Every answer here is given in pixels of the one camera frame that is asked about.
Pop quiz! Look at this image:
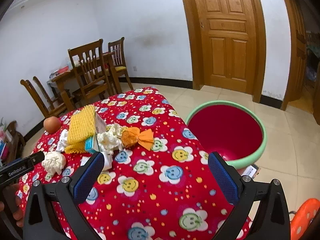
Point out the cardboard box with white label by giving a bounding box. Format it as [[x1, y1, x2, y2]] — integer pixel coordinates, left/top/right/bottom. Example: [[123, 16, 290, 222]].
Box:
[[239, 164, 260, 180]]

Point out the yellow foam net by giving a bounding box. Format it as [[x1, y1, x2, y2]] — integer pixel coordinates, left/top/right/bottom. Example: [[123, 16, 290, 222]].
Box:
[[64, 105, 97, 155]]

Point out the wooden dining table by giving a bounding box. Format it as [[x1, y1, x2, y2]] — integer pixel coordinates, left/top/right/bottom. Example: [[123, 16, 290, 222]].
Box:
[[47, 51, 115, 110]]

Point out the wooden door frame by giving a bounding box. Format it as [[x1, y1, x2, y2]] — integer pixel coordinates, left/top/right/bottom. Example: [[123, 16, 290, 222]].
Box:
[[178, 0, 267, 103]]

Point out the wooden shelf with clutter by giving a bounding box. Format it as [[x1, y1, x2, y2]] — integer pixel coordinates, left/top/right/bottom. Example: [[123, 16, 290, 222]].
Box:
[[0, 120, 25, 165]]

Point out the white and teal small box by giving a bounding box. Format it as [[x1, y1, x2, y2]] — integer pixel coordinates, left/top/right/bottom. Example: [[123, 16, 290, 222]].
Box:
[[84, 112, 107, 153]]

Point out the wooden open doorway frame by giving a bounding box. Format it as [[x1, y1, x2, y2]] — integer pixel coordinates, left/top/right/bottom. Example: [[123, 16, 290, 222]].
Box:
[[276, 0, 308, 110]]

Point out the panelled wooden door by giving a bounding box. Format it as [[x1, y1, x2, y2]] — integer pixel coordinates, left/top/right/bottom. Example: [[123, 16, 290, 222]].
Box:
[[191, 0, 258, 94]]

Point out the white tissue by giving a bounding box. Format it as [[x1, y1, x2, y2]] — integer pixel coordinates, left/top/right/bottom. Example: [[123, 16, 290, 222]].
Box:
[[96, 123, 129, 154], [55, 129, 69, 152], [41, 151, 66, 175]]

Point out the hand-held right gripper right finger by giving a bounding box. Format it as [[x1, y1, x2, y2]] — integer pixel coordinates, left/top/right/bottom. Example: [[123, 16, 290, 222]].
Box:
[[207, 151, 292, 240]]

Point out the orange plastic stool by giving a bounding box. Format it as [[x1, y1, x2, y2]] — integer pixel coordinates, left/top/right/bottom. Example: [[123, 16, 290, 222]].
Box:
[[290, 198, 320, 240]]

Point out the red basin with green rim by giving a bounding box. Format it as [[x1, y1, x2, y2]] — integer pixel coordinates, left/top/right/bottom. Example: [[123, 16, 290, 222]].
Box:
[[185, 100, 267, 169]]

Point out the wooden slat-back chair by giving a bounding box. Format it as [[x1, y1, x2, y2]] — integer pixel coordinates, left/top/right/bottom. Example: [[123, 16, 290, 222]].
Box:
[[68, 39, 113, 100], [20, 76, 75, 118]]

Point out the person's left hand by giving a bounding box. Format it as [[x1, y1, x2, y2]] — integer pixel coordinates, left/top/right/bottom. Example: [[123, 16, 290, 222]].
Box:
[[0, 183, 25, 228]]

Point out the red smiley flower blanket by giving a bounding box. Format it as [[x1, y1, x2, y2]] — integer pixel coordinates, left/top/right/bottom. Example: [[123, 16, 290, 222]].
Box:
[[15, 87, 253, 240]]

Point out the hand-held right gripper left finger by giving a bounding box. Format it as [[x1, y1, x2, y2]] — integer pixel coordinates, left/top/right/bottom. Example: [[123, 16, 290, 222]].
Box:
[[22, 151, 105, 240]]

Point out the brown egg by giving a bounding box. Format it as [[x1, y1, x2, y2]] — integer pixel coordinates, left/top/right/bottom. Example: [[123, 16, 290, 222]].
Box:
[[44, 116, 61, 134]]

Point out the wooden chair with cushion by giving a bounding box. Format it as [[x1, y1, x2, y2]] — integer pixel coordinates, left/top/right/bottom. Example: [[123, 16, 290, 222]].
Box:
[[108, 37, 134, 94]]

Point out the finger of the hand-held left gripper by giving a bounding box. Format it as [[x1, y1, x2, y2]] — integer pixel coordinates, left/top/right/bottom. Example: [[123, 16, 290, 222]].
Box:
[[30, 152, 46, 165]]

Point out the white paper scrap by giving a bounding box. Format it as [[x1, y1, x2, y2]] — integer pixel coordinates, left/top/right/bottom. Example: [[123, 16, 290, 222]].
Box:
[[101, 151, 113, 172]]

